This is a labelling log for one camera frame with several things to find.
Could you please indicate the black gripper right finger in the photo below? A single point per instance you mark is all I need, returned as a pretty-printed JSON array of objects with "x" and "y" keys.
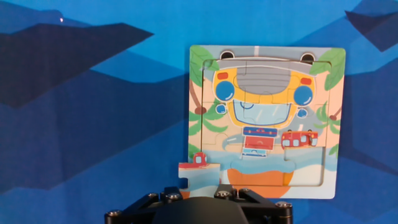
[{"x": 264, "y": 210}]

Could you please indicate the puzzle piece red car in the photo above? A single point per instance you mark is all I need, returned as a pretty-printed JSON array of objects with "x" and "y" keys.
[{"x": 200, "y": 175}]

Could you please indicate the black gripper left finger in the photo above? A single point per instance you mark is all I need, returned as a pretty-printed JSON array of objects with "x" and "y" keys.
[{"x": 140, "y": 210}]

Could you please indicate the yellow bus puzzle board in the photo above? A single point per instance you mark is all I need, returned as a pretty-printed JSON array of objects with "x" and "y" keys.
[{"x": 264, "y": 102}]

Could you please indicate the blue landscape print tablecloth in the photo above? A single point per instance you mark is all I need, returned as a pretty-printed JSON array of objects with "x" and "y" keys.
[{"x": 77, "y": 140}]

